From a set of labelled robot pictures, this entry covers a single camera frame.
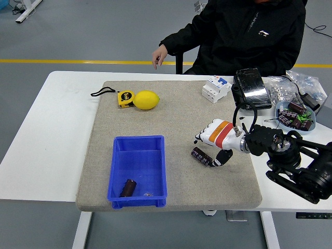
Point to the dark brown capacitor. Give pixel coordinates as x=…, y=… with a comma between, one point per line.
x=285, y=120
x=306, y=125
x=289, y=113
x=297, y=108
x=295, y=123

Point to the person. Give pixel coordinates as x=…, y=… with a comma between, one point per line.
x=246, y=39

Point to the black table control panel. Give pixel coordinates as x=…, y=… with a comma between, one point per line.
x=311, y=215

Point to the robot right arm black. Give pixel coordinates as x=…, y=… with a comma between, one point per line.
x=285, y=153

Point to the small white floor item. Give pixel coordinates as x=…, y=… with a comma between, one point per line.
x=199, y=5

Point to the person's right forearm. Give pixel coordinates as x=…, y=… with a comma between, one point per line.
x=184, y=39

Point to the person's right hand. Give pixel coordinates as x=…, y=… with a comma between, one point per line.
x=158, y=54

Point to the black office chair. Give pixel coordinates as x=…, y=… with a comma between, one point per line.
x=180, y=62

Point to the blue background object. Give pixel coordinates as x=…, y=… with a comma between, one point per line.
x=3, y=3

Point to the blue plastic box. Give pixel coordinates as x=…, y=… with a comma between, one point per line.
x=140, y=160

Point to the dark cylindrical battery grey stripe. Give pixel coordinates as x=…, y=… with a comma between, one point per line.
x=201, y=155

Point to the white table leg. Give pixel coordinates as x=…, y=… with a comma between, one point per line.
x=81, y=230
x=269, y=230

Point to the clear plastic bag of parts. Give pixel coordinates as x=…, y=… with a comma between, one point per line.
x=281, y=89

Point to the yellow lemon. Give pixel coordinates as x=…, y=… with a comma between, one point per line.
x=146, y=100

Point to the grey metal probe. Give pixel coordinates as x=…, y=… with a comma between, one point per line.
x=298, y=98

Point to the dark brown cylindrical battery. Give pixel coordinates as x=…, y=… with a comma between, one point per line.
x=128, y=188

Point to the light blue bowl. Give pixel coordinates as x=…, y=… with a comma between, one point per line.
x=293, y=131

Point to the small brown scrap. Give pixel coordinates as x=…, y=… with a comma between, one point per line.
x=147, y=193

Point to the robot right hand white shell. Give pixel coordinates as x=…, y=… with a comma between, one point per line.
x=220, y=132

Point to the white circuit breaker blue switch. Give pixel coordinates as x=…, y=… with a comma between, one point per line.
x=215, y=89

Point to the grey-brown mat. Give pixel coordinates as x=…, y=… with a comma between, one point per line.
x=168, y=122

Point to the white background desk leg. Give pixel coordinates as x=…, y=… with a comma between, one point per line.
x=27, y=11

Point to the grey bracket under table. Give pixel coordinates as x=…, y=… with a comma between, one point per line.
x=236, y=216

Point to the white round robot part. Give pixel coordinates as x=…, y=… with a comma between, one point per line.
x=209, y=212

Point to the black wrapped case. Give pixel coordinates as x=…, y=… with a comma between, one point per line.
x=250, y=88

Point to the green plastic connectors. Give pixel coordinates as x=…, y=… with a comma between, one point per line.
x=303, y=117

